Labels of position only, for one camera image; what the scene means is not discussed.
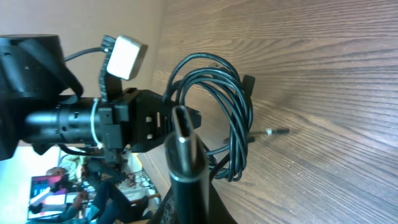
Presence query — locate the person in background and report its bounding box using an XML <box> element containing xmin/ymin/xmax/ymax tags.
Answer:
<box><xmin>27</xmin><ymin>166</ymin><xmax>150</xmax><ymax>224</ymax></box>

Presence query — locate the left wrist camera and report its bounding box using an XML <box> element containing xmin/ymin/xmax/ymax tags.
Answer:
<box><xmin>106</xmin><ymin>35</ymin><xmax>148</xmax><ymax>80</ymax></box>

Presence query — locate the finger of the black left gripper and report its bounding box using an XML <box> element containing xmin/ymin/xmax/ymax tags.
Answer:
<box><xmin>168</xmin><ymin>107</ymin><xmax>201</xmax><ymax>129</ymax></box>

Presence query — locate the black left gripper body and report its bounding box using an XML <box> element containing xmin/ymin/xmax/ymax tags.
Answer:
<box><xmin>99</xmin><ymin>88</ymin><xmax>174</xmax><ymax>152</ymax></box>

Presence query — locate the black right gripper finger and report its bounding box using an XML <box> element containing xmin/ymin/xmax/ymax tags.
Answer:
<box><xmin>146</xmin><ymin>136</ymin><xmax>239</xmax><ymax>224</ymax></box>

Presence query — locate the black cable bundle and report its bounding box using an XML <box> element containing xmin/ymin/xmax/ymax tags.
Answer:
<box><xmin>161</xmin><ymin>52</ymin><xmax>292</xmax><ymax>224</ymax></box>

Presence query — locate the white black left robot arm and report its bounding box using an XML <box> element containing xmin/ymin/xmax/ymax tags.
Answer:
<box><xmin>1</xmin><ymin>34</ymin><xmax>174</xmax><ymax>164</ymax></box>

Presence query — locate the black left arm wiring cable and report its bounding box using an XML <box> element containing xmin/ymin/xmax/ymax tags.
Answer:
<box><xmin>63</xmin><ymin>46</ymin><xmax>105</xmax><ymax>62</ymax></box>

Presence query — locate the background monitor screen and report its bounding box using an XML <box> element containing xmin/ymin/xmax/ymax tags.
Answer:
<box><xmin>27</xmin><ymin>175</ymin><xmax>67</xmax><ymax>220</ymax></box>

